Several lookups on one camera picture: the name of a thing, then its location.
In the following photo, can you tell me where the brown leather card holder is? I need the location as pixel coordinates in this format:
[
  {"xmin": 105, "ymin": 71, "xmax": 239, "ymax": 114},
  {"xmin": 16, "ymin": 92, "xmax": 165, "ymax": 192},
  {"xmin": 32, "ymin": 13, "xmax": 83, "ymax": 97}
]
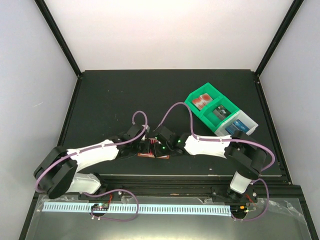
[{"xmin": 136, "ymin": 136, "xmax": 171, "ymax": 160}]

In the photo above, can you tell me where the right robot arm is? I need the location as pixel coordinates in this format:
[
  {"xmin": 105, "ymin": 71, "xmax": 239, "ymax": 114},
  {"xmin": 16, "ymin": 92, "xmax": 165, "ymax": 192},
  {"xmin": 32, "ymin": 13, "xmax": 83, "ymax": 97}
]
[{"xmin": 150, "ymin": 126, "xmax": 268, "ymax": 203}]

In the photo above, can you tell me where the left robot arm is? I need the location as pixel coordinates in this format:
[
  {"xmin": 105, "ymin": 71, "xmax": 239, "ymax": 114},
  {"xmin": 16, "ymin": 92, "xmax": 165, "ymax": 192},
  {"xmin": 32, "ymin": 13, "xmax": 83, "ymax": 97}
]
[{"xmin": 33, "ymin": 124, "xmax": 150, "ymax": 200}]

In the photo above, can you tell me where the green bin with red cards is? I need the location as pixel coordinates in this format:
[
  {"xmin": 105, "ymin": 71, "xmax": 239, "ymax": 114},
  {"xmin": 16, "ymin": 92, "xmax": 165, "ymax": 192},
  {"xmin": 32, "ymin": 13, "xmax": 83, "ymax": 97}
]
[{"xmin": 184, "ymin": 82, "xmax": 223, "ymax": 118}]

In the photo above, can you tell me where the green bin with black cards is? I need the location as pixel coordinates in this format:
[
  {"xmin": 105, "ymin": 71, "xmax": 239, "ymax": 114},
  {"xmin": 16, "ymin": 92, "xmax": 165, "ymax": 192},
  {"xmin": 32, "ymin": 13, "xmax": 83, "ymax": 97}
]
[{"xmin": 200, "ymin": 96, "xmax": 240, "ymax": 132}]

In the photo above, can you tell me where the red card stack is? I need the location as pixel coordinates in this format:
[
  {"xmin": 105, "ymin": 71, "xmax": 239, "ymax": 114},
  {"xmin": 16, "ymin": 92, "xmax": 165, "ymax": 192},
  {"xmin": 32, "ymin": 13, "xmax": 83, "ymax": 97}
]
[{"xmin": 191, "ymin": 93, "xmax": 213, "ymax": 111}]

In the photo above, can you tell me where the black card stack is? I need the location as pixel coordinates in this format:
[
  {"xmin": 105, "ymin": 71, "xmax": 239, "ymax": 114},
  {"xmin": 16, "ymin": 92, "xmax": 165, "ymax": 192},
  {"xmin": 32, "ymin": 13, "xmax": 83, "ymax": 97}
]
[{"xmin": 213, "ymin": 105, "xmax": 231, "ymax": 121}]

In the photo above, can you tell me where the blue card stack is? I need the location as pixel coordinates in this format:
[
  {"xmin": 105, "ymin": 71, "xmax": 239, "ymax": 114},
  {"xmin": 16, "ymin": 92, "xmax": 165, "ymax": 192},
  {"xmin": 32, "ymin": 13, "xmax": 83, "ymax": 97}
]
[{"xmin": 225, "ymin": 119, "xmax": 250, "ymax": 135}]

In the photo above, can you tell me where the white bin with blue cards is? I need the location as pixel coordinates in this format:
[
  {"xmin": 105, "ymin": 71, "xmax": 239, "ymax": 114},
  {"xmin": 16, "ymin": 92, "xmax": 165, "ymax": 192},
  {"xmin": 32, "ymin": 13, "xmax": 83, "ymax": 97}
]
[{"xmin": 214, "ymin": 110, "xmax": 259, "ymax": 137}]

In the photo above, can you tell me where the left circuit board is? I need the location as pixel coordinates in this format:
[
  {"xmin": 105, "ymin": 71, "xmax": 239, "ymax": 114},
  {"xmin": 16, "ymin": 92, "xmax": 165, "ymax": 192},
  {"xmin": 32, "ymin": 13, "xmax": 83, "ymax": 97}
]
[{"xmin": 91, "ymin": 203, "xmax": 109, "ymax": 212}]

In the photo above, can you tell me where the circuit board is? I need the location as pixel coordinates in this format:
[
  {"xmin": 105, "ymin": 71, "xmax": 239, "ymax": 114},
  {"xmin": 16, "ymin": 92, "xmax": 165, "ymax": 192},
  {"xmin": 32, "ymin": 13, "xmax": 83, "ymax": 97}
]
[
  {"xmin": 91, "ymin": 203, "xmax": 109, "ymax": 212},
  {"xmin": 233, "ymin": 205, "xmax": 256, "ymax": 213}
]

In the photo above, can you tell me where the right circuit board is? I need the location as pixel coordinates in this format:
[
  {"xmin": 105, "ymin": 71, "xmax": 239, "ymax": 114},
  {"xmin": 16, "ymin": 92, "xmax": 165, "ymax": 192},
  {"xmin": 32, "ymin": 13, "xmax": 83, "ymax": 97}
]
[{"xmin": 233, "ymin": 205, "xmax": 256, "ymax": 213}]

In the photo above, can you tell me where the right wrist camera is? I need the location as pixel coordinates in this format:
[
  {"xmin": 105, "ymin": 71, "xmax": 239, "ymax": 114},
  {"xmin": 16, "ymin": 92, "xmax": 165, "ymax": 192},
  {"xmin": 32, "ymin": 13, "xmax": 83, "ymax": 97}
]
[{"xmin": 153, "ymin": 125, "xmax": 173, "ymax": 143}]

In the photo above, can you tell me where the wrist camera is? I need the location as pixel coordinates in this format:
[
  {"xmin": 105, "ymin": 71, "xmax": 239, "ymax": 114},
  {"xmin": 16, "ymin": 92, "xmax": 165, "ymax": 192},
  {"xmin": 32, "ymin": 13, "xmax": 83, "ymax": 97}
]
[
  {"xmin": 142, "ymin": 124, "xmax": 150, "ymax": 134},
  {"xmin": 153, "ymin": 125, "xmax": 173, "ymax": 143}
]

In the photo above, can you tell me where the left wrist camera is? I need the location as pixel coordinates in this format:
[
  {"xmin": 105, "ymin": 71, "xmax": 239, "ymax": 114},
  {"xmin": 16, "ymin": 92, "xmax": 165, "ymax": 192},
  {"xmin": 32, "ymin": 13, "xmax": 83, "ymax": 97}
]
[{"xmin": 142, "ymin": 124, "xmax": 150, "ymax": 134}]

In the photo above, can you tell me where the white slotted cable duct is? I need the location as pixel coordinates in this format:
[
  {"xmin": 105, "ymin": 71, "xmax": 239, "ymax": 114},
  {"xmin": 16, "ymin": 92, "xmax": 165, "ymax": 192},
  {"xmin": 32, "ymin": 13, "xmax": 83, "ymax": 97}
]
[{"xmin": 42, "ymin": 202, "xmax": 232, "ymax": 217}]

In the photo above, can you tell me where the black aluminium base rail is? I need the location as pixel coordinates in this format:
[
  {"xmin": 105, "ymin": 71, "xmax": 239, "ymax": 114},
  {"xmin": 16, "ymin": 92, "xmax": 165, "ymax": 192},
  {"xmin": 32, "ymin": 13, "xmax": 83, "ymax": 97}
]
[{"xmin": 37, "ymin": 174, "xmax": 303, "ymax": 201}]

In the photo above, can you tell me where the left black frame post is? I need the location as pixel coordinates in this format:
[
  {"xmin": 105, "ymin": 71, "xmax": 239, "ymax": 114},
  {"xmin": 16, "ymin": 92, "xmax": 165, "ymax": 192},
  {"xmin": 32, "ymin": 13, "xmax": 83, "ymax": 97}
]
[{"xmin": 34, "ymin": 0, "xmax": 82, "ymax": 78}]

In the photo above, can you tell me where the black frame post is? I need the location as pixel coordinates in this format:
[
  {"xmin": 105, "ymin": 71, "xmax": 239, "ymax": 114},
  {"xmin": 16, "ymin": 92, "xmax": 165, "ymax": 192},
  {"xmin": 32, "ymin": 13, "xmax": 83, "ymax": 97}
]
[
  {"xmin": 34, "ymin": 0, "xmax": 82, "ymax": 78},
  {"xmin": 255, "ymin": 0, "xmax": 304, "ymax": 77}
]

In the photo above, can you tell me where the right black frame post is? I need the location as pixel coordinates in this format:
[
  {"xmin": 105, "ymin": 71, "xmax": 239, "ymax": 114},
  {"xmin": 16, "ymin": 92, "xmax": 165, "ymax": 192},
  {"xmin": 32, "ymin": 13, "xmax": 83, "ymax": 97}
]
[{"xmin": 255, "ymin": 0, "xmax": 304, "ymax": 77}]

